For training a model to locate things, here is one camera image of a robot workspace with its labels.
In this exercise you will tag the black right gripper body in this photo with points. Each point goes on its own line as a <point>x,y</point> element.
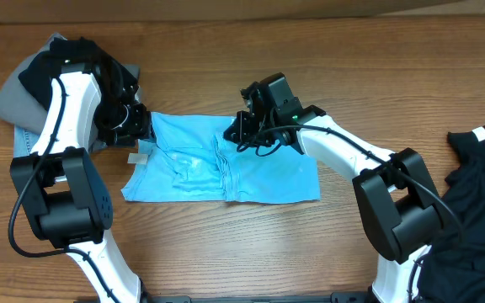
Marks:
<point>253,128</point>

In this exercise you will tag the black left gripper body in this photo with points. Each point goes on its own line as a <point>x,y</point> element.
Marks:
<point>116,120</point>

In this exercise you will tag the light blue printed t-shirt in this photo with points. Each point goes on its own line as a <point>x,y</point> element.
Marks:
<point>191,161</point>

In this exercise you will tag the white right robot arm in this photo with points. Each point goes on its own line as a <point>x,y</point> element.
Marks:
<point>400,209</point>

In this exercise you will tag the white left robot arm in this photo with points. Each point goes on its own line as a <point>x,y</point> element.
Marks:
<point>64,206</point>

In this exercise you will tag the black clothes pile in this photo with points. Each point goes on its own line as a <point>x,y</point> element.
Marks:
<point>456,272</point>

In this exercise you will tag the folded black garment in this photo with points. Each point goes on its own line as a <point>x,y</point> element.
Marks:
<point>80,55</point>

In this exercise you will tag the folded blue jeans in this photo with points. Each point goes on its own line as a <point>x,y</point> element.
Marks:
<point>23,141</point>

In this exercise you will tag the folded grey garment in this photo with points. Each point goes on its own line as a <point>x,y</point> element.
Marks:
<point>15,101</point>

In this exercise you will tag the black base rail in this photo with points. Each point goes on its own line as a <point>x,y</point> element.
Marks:
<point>336,297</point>

